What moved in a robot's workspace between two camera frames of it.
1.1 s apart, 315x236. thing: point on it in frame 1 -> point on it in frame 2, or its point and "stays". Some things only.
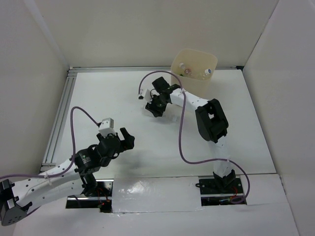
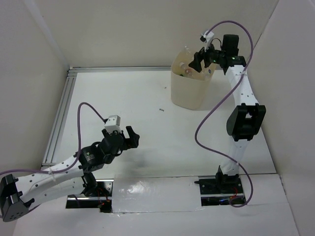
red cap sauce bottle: (188, 72) stays
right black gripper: (153, 109) -> (199, 56)
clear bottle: (168, 116) -> (187, 57)
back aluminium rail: (71, 69) stays
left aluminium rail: (48, 162) stays
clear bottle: (182, 65) stays
